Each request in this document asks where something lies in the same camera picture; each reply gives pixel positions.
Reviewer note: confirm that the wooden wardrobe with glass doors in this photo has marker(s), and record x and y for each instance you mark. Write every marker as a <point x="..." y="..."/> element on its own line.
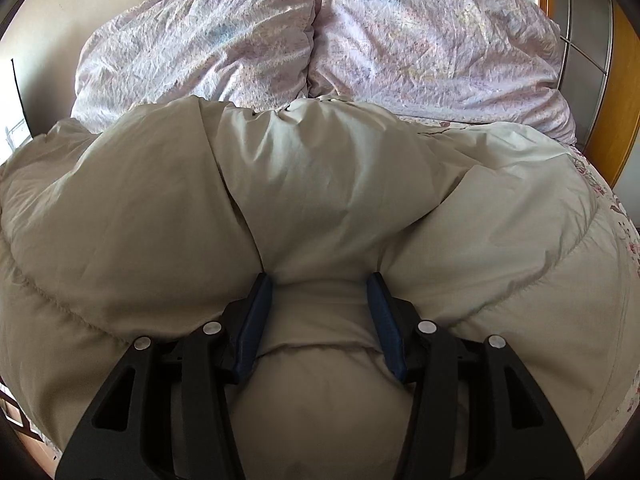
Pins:
<point x="585" y="20"/>

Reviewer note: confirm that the white puffer jacket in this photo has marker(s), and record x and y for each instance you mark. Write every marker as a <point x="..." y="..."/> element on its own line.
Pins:
<point x="325" y="185"/>

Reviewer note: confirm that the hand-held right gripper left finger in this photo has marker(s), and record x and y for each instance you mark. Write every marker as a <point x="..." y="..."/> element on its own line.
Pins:
<point x="255" y="322"/>

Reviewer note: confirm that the floral bed sheet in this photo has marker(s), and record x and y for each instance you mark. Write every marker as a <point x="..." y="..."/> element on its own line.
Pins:
<point x="620" y="220"/>

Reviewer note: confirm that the lilac floral pillow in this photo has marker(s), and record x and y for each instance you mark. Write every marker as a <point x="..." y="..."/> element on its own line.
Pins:
<point x="430" y="45"/>
<point x="200" y="40"/>

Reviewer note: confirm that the wooden chair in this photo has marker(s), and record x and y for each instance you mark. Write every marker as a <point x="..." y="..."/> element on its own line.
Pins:
<point x="12" y="410"/>

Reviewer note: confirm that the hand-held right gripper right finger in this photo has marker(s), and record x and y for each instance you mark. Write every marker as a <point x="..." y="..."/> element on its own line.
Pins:
<point x="387" y="327"/>

